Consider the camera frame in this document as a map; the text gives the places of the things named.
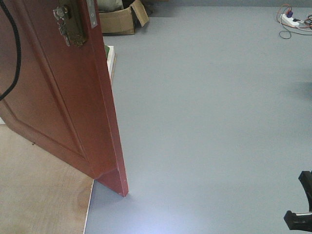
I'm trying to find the black cable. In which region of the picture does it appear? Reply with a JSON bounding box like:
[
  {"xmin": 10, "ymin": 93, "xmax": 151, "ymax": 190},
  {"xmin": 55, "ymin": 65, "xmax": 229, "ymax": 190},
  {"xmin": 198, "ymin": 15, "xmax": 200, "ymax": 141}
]
[{"xmin": 0, "ymin": 0, "xmax": 22, "ymax": 101}]

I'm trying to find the brass door lock plate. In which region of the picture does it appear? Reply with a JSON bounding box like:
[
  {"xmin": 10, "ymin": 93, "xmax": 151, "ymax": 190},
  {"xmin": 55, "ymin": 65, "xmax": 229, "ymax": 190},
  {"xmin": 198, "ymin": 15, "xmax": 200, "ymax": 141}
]
[{"xmin": 58, "ymin": 0, "xmax": 87, "ymax": 47}]

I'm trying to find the purple plug adapter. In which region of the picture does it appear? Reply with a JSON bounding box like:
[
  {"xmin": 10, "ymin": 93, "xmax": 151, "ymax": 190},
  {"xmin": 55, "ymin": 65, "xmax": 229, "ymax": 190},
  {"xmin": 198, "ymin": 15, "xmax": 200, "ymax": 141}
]
[{"xmin": 286, "ymin": 11, "xmax": 293, "ymax": 18}]

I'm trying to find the large grey-green woven sack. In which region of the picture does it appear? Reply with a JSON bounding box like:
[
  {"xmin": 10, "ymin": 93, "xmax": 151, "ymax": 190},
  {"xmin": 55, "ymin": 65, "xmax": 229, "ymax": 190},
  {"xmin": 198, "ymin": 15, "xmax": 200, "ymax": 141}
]
[{"xmin": 97, "ymin": 0, "xmax": 124, "ymax": 12}]

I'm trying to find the white power strip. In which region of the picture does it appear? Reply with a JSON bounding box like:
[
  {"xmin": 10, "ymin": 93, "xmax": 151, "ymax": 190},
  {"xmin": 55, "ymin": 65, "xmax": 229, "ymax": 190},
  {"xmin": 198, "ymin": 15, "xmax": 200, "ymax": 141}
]
[{"xmin": 281, "ymin": 14, "xmax": 300, "ymax": 27}]

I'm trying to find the green sandbag upper far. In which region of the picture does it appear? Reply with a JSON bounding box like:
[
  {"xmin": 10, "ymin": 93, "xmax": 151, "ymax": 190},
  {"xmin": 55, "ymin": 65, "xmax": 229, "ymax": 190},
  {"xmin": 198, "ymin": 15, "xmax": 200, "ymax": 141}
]
[{"xmin": 104, "ymin": 45, "xmax": 110, "ymax": 56}]

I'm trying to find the open cardboard box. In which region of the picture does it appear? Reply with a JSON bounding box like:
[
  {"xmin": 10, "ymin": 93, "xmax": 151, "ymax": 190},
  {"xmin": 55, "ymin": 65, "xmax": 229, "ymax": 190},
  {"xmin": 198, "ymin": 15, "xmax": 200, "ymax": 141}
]
[{"xmin": 99, "ymin": 0, "xmax": 149, "ymax": 35}]

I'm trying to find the white wooden door frame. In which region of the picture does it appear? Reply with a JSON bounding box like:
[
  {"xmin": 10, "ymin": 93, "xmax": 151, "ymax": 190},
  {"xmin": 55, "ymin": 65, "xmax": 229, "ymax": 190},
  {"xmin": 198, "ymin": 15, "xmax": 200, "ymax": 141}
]
[{"xmin": 106, "ymin": 46, "xmax": 117, "ymax": 85}]

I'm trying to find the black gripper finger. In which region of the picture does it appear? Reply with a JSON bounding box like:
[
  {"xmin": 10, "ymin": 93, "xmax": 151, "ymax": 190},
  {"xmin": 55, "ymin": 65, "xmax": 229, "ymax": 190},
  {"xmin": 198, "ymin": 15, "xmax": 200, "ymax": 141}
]
[
  {"xmin": 298, "ymin": 171, "xmax": 312, "ymax": 212},
  {"xmin": 284, "ymin": 211, "xmax": 312, "ymax": 231}
]

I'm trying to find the plywood base platform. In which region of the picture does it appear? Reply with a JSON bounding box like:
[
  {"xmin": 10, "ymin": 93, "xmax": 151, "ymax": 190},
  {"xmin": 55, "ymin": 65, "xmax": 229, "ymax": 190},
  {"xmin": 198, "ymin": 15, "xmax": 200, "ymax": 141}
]
[{"xmin": 0, "ymin": 53, "xmax": 118, "ymax": 234}]

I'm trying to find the silver key bunch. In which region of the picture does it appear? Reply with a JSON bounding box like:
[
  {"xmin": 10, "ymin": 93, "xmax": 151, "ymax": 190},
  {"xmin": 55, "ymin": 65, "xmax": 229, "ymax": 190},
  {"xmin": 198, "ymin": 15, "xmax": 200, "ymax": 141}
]
[{"xmin": 53, "ymin": 5, "xmax": 70, "ymax": 46}]

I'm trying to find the brown wooden door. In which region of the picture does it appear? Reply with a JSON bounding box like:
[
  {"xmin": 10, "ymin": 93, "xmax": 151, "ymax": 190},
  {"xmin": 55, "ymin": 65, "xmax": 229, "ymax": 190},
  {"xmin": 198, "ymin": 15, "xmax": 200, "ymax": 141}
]
[{"xmin": 0, "ymin": 0, "xmax": 128, "ymax": 196}]

